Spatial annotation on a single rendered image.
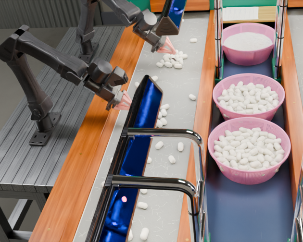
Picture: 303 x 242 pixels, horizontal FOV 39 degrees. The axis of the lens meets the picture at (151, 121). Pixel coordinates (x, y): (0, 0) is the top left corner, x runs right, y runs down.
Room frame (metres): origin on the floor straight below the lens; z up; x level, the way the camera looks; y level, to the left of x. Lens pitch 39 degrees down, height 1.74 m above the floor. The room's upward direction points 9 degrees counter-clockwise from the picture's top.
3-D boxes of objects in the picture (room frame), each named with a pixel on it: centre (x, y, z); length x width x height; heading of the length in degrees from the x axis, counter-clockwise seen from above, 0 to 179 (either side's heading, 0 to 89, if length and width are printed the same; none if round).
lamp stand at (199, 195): (0.66, 0.00, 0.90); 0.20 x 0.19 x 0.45; 165
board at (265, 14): (1.93, -0.55, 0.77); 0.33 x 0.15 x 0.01; 75
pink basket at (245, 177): (1.02, -0.31, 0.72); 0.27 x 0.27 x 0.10
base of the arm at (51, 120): (1.38, 0.43, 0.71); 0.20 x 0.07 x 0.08; 165
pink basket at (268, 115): (1.29, -0.38, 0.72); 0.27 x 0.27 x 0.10
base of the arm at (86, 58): (1.96, 0.27, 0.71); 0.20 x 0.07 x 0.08; 165
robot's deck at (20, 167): (1.60, 0.11, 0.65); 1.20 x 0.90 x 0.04; 165
